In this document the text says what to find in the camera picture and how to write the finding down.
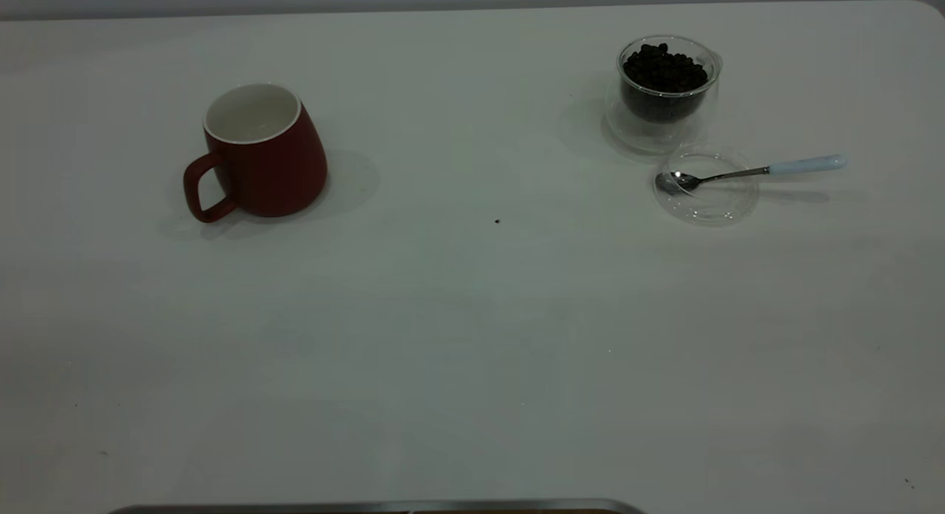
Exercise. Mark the red ceramic mug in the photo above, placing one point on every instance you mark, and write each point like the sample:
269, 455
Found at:
273, 174

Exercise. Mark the clear round lid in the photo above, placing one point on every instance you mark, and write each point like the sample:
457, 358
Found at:
709, 207

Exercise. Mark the roasted coffee beans pile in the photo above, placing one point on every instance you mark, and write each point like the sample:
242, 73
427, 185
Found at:
664, 71

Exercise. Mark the double-wall glass cup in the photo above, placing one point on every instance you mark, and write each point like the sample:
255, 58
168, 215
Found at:
664, 134

